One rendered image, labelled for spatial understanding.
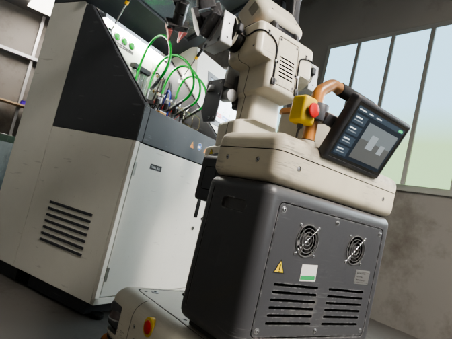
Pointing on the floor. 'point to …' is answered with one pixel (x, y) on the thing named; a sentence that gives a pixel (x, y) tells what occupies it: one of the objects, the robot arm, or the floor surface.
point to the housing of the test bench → (36, 128)
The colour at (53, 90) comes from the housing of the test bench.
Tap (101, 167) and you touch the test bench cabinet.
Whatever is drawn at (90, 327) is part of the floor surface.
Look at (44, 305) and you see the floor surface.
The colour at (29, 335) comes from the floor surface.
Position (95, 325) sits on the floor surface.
